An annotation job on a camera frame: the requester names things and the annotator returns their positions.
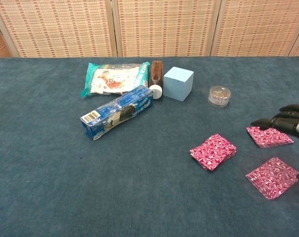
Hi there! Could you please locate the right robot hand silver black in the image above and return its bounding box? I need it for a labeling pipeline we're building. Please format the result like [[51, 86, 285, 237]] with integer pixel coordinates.
[[250, 103, 299, 183]]

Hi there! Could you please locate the pink patterned packet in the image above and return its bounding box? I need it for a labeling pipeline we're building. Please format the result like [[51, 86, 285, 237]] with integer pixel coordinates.
[[245, 157, 299, 200], [189, 133, 238, 171], [246, 126, 295, 149]]

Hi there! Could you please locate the clear round plastic jar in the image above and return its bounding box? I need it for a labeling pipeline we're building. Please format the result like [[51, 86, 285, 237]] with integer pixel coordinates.
[[208, 85, 232, 109]]

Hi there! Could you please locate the light blue cube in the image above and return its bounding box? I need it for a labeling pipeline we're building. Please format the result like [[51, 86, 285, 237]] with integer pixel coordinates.
[[163, 66, 195, 102]]

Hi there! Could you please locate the brown bottle white cap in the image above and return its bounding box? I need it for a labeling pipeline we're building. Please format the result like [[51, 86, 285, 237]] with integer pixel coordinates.
[[148, 60, 164, 100]]

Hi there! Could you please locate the blue cookie box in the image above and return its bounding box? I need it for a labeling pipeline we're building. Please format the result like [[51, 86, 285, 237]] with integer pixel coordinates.
[[80, 85, 155, 141]]

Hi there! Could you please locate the teal white snack bag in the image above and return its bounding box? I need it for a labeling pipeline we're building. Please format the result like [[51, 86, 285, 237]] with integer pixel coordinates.
[[80, 61, 151, 99]]

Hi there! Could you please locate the blue felt table cover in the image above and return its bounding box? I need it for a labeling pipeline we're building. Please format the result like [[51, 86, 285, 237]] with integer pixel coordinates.
[[0, 56, 299, 237]]

